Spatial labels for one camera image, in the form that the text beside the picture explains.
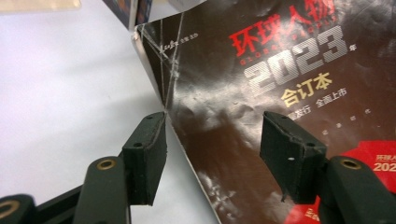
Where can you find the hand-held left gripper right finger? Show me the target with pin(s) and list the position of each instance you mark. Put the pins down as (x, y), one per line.
(289, 158)

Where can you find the dark brown glossy magazine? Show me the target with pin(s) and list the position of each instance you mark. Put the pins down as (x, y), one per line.
(218, 77)

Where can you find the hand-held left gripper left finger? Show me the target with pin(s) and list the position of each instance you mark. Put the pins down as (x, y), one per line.
(144, 161)

